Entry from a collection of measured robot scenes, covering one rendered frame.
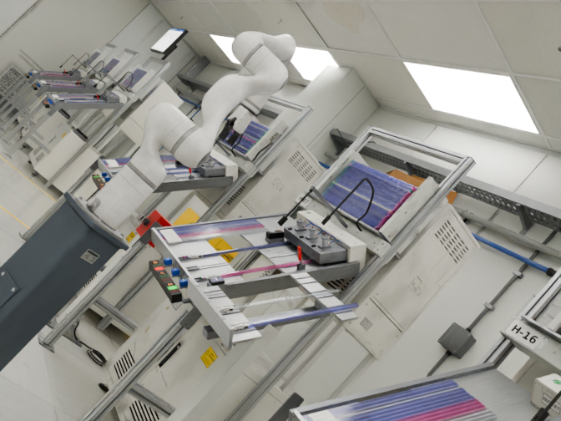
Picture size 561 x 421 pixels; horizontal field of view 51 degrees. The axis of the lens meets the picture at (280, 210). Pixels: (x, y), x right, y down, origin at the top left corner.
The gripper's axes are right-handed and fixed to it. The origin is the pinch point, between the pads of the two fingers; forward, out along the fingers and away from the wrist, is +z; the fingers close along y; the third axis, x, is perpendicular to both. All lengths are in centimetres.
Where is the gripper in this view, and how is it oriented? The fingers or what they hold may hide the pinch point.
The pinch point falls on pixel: (226, 139)
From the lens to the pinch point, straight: 249.7
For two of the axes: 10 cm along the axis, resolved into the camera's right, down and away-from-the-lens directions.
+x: 7.5, 5.8, -3.1
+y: -2.9, -1.4, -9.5
